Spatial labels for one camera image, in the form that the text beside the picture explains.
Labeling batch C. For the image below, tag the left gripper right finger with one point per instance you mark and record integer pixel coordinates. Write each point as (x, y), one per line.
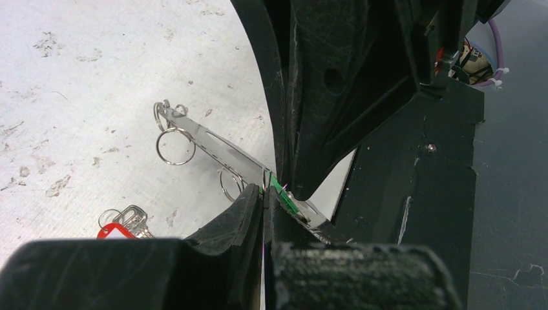
(301, 272)

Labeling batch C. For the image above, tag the green tagged key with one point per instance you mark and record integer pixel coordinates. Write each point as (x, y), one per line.
(287, 202)

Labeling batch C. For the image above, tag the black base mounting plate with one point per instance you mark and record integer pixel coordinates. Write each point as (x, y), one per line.
(412, 181)

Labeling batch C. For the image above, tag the metal key holder ring plate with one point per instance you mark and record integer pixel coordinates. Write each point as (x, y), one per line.
(242, 167)

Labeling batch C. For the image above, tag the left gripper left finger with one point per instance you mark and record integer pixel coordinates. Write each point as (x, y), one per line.
(217, 267)

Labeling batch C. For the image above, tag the red tagged key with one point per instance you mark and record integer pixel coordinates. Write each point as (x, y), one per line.
(130, 223)

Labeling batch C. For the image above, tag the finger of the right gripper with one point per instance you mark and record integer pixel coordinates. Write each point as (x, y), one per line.
(353, 64)
(268, 27)

